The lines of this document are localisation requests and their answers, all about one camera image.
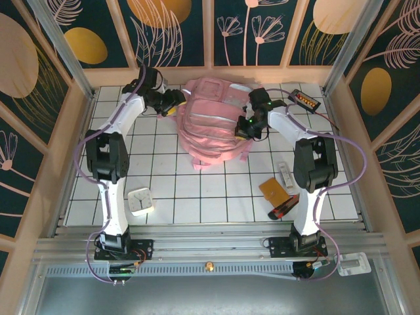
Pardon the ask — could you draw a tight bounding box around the yellow wallet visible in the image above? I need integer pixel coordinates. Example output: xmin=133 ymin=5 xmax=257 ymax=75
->
xmin=258 ymin=177 xmax=291 ymax=206

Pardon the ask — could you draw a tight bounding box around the aluminium corner post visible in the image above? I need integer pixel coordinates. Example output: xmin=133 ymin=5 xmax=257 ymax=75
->
xmin=322 ymin=0 xmax=385 ymax=96
xmin=28 ymin=0 xmax=96 ymax=99

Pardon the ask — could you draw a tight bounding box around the red black charger cable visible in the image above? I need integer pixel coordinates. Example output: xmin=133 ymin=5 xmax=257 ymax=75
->
xmin=310 ymin=110 xmax=341 ymax=133

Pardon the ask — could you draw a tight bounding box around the white plastic bracket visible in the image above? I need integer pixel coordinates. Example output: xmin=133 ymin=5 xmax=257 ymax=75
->
xmin=334 ymin=251 xmax=371 ymax=277

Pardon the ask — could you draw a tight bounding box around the red black utility knife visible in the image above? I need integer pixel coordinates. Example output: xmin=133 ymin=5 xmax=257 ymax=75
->
xmin=267 ymin=194 xmax=301 ymax=221

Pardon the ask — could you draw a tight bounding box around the white square alarm clock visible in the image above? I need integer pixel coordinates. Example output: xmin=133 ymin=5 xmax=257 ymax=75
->
xmin=127 ymin=186 xmax=156 ymax=217

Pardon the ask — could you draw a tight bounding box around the pink backpack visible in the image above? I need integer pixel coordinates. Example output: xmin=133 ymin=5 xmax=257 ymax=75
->
xmin=156 ymin=77 xmax=263 ymax=171

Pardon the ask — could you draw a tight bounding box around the right aluminium corner post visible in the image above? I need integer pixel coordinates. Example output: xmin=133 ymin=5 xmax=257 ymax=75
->
xmin=322 ymin=0 xmax=385 ymax=96

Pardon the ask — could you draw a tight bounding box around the aluminium extrusion rail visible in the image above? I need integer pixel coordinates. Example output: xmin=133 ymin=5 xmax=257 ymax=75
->
xmin=32 ymin=222 xmax=390 ymax=263

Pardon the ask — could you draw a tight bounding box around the black charger board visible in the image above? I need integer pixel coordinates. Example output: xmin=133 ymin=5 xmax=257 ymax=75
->
xmin=287 ymin=88 xmax=322 ymax=112

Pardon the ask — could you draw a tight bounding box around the black power connector module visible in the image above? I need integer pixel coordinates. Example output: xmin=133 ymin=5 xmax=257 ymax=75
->
xmin=108 ymin=262 xmax=137 ymax=285
xmin=293 ymin=261 xmax=331 ymax=282

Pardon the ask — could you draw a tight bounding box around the left aluminium corner post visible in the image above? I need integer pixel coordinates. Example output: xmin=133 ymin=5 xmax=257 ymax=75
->
xmin=28 ymin=0 xmax=96 ymax=99

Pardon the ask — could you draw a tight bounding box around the grey slotted cable duct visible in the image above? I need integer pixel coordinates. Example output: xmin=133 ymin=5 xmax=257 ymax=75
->
xmin=45 ymin=262 xmax=296 ymax=280

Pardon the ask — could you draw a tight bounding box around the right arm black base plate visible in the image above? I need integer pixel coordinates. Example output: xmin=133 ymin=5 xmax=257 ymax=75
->
xmin=268 ymin=235 xmax=328 ymax=259

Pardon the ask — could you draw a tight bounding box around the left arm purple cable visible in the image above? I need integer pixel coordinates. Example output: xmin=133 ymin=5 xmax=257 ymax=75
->
xmin=73 ymin=64 xmax=147 ymax=285

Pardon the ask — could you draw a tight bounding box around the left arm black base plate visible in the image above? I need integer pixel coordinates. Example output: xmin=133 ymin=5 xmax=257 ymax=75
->
xmin=94 ymin=238 xmax=154 ymax=262

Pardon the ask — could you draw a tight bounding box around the white remote control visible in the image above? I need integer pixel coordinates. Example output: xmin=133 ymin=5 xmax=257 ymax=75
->
xmin=277 ymin=160 xmax=295 ymax=190

